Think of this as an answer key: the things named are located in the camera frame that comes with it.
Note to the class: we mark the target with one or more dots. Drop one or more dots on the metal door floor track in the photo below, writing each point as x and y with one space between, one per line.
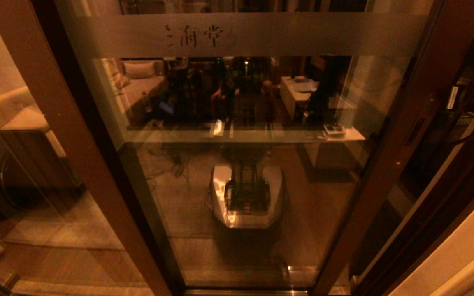
241 292

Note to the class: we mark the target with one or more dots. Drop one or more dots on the fixed brown door frame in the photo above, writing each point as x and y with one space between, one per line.
70 123

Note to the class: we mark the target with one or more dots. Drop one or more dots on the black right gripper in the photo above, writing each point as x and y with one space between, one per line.
453 97

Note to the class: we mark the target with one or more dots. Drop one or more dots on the brown framed sliding glass door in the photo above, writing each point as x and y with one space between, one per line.
387 164

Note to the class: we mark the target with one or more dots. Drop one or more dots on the dark brown door jamb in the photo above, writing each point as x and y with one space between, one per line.
422 255

